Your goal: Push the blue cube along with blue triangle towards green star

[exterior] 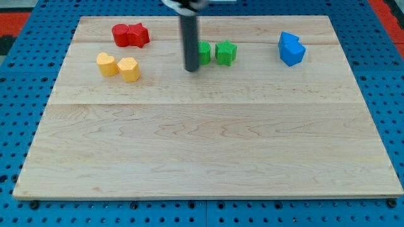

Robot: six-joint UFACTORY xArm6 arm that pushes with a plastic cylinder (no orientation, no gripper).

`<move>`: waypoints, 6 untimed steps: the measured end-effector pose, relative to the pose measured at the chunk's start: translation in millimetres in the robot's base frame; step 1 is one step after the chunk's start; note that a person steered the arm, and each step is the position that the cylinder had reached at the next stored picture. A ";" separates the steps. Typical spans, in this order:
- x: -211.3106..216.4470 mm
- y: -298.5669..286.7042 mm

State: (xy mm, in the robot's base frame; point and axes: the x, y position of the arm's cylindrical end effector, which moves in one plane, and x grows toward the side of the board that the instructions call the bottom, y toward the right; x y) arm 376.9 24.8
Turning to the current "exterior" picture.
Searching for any red star block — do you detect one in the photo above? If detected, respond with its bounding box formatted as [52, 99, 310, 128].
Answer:
[127, 23, 150, 48]

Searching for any yellow hexagon block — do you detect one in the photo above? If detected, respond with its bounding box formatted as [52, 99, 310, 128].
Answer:
[117, 57, 141, 82]

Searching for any blue cube block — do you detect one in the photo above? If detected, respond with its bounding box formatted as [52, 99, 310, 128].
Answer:
[278, 41, 306, 67]

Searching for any blue triangle block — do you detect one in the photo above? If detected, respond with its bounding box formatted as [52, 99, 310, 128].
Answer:
[278, 31, 299, 49]

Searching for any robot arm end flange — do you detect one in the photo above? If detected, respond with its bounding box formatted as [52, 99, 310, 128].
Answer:
[162, 0, 208, 16]

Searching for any green cylinder block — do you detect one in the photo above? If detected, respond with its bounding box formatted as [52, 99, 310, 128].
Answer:
[198, 41, 211, 66]

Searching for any yellow heart block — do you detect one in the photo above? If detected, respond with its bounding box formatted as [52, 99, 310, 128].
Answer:
[96, 52, 119, 77]

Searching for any wooden board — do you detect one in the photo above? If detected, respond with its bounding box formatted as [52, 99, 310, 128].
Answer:
[13, 16, 403, 201]

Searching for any red cylinder block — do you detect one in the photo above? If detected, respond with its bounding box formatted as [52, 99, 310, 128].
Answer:
[112, 24, 129, 47]

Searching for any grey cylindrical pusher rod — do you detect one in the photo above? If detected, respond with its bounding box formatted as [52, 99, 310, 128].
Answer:
[179, 15, 199, 72]

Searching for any green star block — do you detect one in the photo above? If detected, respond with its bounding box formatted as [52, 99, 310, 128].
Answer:
[215, 40, 237, 66]

